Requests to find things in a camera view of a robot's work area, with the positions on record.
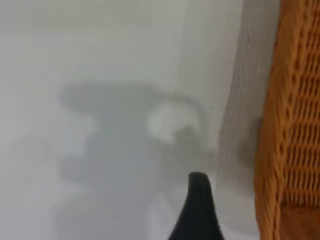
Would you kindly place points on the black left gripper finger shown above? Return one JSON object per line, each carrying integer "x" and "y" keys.
{"x": 197, "y": 212}

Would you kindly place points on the orange-brown wicker basket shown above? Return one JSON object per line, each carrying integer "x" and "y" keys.
{"x": 295, "y": 125}

